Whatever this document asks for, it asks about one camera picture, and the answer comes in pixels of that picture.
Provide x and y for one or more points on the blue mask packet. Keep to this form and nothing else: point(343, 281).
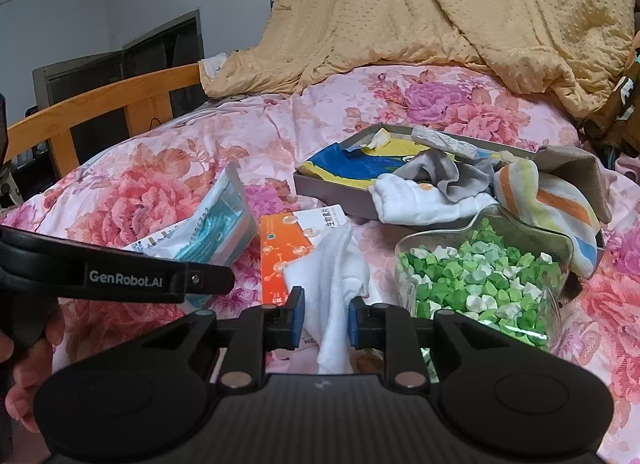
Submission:
point(216, 234)

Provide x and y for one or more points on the striped pastel towel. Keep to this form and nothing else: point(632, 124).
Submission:
point(548, 202)

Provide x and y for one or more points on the dark cabinet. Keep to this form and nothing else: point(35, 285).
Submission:
point(176, 43)

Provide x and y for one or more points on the brown multicolour garment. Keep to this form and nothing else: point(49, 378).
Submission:
point(616, 124)

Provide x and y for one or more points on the person left hand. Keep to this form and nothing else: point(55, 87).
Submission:
point(31, 371)

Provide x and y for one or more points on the beige drawstring pouch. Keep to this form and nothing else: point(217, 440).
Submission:
point(580, 168)

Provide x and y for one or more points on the glass jar of green stars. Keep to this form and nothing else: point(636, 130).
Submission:
point(495, 270)

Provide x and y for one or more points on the grey tray with cartoon lining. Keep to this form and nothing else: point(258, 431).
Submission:
point(341, 172)

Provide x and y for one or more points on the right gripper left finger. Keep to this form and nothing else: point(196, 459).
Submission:
point(256, 332)

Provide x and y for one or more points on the wooden bed frame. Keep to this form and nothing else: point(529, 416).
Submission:
point(145, 100)

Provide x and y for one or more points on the orange white medicine box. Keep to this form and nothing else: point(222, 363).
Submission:
point(285, 237)

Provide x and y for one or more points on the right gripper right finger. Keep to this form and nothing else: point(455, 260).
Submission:
point(389, 329)

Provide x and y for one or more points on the white baby garment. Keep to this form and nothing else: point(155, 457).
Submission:
point(404, 202)

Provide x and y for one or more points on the grey cloth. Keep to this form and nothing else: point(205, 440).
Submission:
point(455, 179)

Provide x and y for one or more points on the white towel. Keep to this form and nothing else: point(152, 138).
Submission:
point(334, 273)

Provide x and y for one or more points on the white tissue packet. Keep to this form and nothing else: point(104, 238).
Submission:
point(445, 143)

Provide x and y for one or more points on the yellow dotted quilt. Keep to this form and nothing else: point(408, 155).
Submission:
point(573, 49)

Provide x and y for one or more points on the pink floral bed sheet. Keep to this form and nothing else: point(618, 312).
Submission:
point(154, 180)

